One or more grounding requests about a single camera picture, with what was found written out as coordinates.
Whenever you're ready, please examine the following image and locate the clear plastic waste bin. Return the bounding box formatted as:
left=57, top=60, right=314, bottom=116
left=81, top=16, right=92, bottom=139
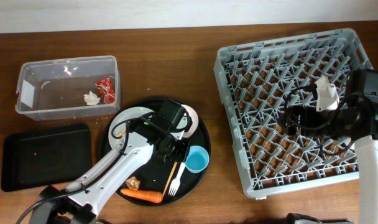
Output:
left=15, top=55, right=121, bottom=121

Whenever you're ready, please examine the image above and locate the grey plastic dishwasher rack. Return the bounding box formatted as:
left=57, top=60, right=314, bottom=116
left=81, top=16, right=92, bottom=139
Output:
left=214, top=28, right=371, bottom=199

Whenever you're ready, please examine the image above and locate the wooden chopstick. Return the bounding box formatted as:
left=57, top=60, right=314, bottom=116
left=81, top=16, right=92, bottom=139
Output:
left=162, top=162, right=177, bottom=197

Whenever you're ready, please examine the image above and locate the white tissue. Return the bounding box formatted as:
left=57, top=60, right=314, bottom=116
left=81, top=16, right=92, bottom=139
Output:
left=83, top=91, right=101, bottom=106

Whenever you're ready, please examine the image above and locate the blue plastic cup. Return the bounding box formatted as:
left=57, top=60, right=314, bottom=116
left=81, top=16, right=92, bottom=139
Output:
left=185, top=146, right=210, bottom=174

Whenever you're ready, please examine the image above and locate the white plastic fork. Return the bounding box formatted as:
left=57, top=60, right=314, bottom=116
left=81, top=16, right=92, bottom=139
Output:
left=168, top=163, right=186, bottom=197

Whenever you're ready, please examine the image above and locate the orange carrot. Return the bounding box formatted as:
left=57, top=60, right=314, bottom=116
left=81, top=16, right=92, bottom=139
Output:
left=120, top=189, right=163, bottom=203

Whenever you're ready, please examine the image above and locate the pink bowl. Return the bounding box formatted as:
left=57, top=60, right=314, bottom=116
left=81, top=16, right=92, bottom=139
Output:
left=177, top=105, right=199, bottom=138

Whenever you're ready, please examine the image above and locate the red snack wrapper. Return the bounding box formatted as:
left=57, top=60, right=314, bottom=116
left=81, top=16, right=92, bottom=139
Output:
left=96, top=77, right=115, bottom=104

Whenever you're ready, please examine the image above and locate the brown walnut shell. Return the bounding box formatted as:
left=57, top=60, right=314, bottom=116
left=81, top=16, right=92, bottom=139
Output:
left=125, top=176, right=141, bottom=190

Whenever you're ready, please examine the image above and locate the round black tray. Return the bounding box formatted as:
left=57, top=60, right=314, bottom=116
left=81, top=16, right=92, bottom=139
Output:
left=98, top=96, right=211, bottom=207

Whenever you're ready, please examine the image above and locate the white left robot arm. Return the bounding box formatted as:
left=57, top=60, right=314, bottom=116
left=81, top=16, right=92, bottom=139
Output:
left=24, top=112, right=198, bottom=223

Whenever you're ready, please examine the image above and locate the grey bowl with food scraps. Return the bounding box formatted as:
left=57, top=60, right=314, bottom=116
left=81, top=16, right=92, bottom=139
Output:
left=108, top=106, right=157, bottom=150

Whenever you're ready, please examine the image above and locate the black rectangular tray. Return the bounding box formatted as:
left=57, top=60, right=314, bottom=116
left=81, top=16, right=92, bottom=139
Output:
left=1, top=124, right=92, bottom=192

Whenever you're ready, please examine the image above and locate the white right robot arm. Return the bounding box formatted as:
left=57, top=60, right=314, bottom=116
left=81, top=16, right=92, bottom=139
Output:
left=278, top=68, right=378, bottom=223

